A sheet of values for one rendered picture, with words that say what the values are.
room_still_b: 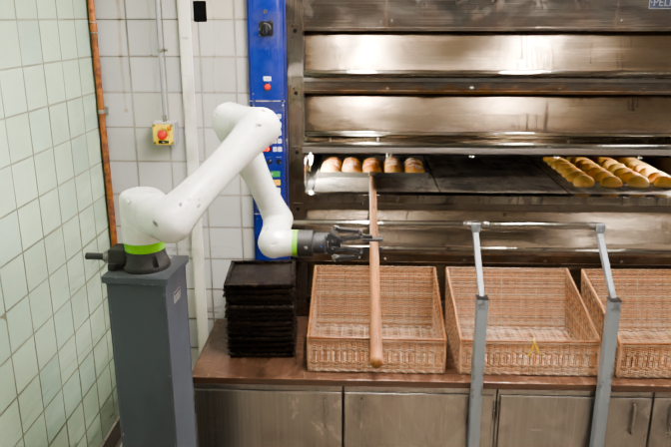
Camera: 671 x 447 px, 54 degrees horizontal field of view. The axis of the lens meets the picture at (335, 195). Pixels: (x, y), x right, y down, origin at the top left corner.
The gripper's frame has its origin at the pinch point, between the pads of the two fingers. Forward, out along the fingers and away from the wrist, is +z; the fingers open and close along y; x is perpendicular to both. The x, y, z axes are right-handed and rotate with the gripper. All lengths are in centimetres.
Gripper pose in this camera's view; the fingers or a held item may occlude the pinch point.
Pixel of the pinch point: (372, 243)
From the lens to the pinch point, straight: 228.8
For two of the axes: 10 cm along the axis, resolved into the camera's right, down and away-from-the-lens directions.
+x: -0.5, 2.6, -9.6
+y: 0.0, 9.6, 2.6
